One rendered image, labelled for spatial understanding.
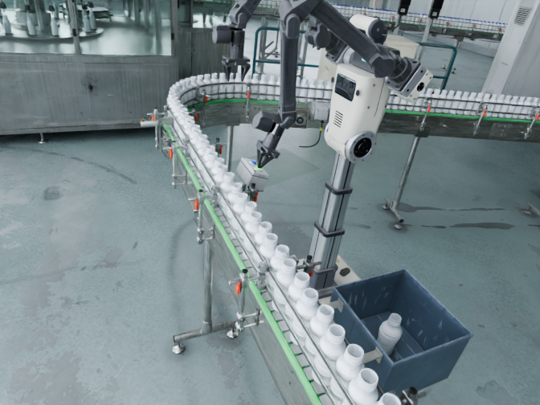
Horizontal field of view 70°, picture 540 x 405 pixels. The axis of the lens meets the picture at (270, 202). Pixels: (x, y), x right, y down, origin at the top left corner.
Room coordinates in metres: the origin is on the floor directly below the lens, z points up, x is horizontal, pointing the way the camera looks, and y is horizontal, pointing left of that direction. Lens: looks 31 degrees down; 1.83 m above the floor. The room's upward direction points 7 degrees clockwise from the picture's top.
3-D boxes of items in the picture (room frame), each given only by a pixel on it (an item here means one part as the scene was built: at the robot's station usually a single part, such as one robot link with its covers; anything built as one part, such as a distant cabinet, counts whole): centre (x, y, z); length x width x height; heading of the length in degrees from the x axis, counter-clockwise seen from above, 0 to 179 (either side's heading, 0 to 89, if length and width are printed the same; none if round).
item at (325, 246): (1.71, -0.33, 0.49); 0.13 x 0.13 x 0.40; 28
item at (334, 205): (1.71, -0.33, 0.74); 0.11 x 0.11 x 0.40; 28
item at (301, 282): (0.75, -0.11, 1.08); 0.06 x 0.06 x 0.17
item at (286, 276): (0.80, -0.07, 1.08); 0.06 x 0.06 x 0.17
